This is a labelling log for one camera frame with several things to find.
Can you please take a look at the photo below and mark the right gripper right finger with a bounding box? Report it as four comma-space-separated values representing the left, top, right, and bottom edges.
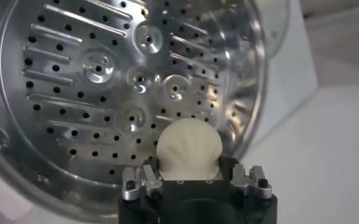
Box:
218, 155, 274, 200

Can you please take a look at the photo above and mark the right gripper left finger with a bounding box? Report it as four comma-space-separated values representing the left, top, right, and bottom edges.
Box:
121, 156, 165, 201

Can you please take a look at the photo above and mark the white steamed baozi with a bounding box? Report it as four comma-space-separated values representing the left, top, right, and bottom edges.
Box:
156, 117, 223, 181

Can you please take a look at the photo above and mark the glass lid with cream handle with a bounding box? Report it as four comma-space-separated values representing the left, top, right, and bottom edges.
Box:
257, 0, 291, 59

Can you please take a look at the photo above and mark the perforated stainless steamer basket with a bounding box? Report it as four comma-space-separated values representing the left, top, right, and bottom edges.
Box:
0, 0, 270, 224

